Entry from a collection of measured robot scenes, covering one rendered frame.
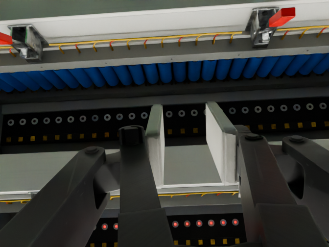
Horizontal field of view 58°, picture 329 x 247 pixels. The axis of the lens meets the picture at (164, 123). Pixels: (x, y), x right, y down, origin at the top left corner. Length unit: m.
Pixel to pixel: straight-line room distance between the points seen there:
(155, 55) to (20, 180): 0.22
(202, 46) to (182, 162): 0.14
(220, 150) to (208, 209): 0.38
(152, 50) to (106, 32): 0.06
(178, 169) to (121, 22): 0.18
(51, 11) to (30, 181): 0.19
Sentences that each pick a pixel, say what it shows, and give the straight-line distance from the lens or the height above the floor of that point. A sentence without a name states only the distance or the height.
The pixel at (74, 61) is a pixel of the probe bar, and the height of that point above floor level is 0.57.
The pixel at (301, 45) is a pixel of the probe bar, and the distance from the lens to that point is 0.40.
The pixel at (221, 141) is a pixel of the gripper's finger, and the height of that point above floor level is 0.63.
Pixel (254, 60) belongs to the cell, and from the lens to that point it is 0.42.
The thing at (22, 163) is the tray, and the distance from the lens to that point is 0.39.
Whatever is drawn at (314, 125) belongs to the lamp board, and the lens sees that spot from 0.52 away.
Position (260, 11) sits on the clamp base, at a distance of 0.35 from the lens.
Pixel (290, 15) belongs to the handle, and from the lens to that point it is 0.29.
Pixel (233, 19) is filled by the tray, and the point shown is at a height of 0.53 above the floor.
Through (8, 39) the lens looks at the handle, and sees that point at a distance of 0.34.
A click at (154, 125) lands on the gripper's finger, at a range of 0.16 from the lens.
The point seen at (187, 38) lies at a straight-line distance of 0.37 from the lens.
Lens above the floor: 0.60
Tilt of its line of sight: 8 degrees up
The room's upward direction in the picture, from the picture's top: 177 degrees clockwise
